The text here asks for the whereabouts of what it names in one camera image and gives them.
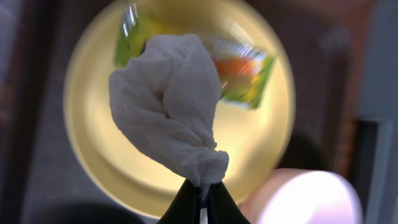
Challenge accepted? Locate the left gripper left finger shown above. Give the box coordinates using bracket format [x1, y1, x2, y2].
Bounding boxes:
[157, 179, 201, 224]

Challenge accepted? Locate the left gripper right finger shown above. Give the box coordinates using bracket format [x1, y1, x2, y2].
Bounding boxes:
[206, 182, 250, 224]

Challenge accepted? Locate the blue bowl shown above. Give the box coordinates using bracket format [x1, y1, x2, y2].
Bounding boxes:
[31, 203, 144, 224]

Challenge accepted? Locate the yellow plate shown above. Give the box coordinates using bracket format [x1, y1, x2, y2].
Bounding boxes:
[63, 1, 295, 218]

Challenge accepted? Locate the white napkin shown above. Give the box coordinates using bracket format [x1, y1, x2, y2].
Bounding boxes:
[109, 34, 229, 195]

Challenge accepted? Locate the pink bowl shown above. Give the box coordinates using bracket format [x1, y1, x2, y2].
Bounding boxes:
[239, 169, 364, 224]

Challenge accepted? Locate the grey dishwasher rack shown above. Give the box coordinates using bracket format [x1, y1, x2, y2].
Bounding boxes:
[349, 1, 397, 224]

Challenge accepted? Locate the green snack wrapper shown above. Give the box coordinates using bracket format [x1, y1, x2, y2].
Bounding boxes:
[114, 1, 275, 110]

